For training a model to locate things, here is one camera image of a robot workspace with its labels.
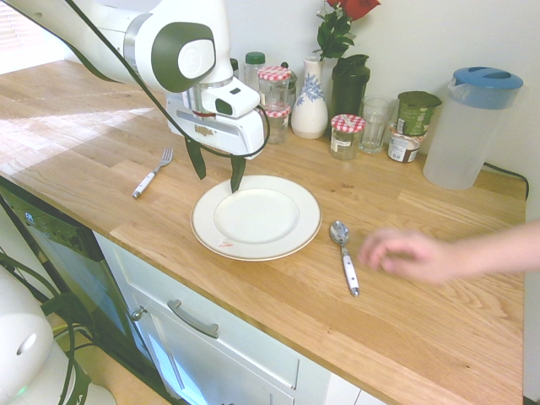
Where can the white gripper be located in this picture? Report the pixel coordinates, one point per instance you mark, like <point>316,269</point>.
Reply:
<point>236,133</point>

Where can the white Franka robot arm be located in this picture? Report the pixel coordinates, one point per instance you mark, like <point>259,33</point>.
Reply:
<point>105,25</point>

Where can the person's bare forearm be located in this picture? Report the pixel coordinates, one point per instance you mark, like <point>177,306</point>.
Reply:
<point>498,253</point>

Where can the white robot base segment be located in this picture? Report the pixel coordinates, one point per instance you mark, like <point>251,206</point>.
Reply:
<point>25,346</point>

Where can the white plate with gold rim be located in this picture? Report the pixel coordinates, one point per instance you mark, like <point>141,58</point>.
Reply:
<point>257,217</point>

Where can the person's bare hand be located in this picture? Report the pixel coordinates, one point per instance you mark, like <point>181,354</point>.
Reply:
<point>409,255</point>

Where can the small jar with checkered lid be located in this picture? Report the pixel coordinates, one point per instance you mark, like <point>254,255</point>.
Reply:
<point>278,126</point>

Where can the tall jar with checkered lid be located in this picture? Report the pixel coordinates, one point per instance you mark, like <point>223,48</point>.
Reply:
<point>274,86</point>

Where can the small bottle with black cap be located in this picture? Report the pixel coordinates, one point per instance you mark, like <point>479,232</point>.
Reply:
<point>234,67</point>

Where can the clear bottle with green cap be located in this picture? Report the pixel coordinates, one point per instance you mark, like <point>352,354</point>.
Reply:
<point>254,69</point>

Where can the glass jar with dark lid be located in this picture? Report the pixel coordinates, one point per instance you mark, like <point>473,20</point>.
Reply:
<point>292,90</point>

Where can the white vase with blue print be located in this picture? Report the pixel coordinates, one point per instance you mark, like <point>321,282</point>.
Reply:
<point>309,109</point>

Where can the labelled jar with checkered lid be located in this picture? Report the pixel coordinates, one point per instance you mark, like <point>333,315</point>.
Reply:
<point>346,139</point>

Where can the dark green shaker bottle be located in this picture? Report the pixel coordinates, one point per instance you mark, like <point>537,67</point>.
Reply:
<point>349,90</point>

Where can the silver cabinet knob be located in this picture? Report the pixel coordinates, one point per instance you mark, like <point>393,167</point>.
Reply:
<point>138,313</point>

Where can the clear drinking glass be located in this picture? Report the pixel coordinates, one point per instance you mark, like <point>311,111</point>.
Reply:
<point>375,124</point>

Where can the white drawer front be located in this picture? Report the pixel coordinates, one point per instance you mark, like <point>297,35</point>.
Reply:
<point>236,333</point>

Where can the black dishwasher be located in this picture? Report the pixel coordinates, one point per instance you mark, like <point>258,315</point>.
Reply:
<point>63,236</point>

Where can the red roses with green leaves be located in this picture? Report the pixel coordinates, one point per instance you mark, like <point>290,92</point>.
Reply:
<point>335,34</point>

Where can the white and brown pudding cup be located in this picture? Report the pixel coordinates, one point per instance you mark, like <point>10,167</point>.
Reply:
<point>403,147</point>

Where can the green yogurt cup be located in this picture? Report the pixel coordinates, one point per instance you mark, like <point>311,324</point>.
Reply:
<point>415,114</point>

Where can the white cabinet door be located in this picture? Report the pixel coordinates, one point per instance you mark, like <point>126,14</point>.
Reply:
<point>202,379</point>

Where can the translucent pitcher with blue lid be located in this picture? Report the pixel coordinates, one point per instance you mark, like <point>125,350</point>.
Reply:
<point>468,135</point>

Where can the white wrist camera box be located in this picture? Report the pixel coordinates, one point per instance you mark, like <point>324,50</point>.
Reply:
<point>228,99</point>

